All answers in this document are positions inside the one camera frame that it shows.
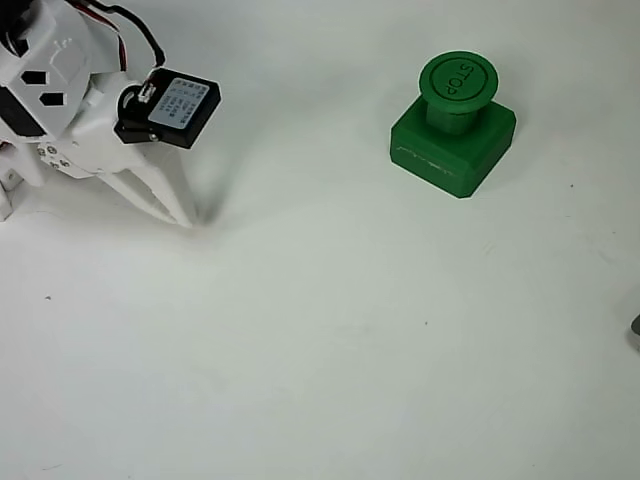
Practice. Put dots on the grey object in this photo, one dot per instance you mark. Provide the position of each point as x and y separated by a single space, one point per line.
635 327

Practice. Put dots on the green plastic round-topped peg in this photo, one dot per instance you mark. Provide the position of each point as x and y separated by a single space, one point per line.
457 80

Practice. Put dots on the green square button base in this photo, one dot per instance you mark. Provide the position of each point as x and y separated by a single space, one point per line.
440 157

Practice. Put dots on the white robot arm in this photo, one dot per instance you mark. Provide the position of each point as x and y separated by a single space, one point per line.
65 20

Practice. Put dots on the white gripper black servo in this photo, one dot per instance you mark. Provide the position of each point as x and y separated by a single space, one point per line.
102 152

